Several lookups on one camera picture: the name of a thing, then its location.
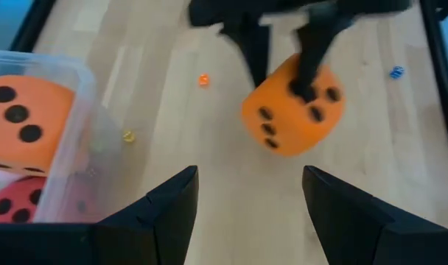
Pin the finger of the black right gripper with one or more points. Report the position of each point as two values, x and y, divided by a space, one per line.
257 48
312 48

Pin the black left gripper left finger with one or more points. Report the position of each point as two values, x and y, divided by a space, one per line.
157 228

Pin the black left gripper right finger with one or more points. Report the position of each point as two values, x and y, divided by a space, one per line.
342 228

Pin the orange foam die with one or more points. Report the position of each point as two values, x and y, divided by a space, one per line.
51 99
294 129

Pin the small blue die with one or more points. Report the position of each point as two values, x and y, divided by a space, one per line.
396 72

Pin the red foam die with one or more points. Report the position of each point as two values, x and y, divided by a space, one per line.
15 187

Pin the small orange die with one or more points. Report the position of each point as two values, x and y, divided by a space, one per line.
204 80

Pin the small yellow die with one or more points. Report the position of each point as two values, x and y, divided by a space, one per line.
129 136

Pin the clear plastic bin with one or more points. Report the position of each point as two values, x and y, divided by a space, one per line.
80 92

